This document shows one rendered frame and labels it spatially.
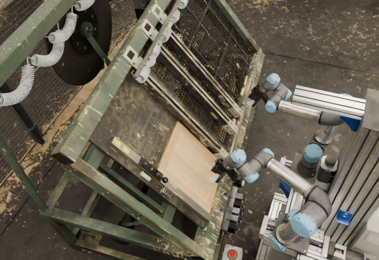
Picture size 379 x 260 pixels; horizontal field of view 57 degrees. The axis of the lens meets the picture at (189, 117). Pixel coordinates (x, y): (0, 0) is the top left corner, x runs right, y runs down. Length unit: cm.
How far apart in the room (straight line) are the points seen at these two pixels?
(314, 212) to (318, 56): 358
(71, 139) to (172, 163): 79
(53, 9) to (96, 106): 64
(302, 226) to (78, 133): 119
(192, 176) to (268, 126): 187
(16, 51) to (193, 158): 133
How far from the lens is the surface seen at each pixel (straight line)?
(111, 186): 200
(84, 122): 191
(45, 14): 221
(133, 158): 213
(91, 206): 373
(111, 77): 209
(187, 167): 247
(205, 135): 261
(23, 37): 208
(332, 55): 519
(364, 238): 246
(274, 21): 568
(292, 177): 190
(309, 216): 178
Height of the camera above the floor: 326
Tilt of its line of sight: 50 degrees down
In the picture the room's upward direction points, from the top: 8 degrees counter-clockwise
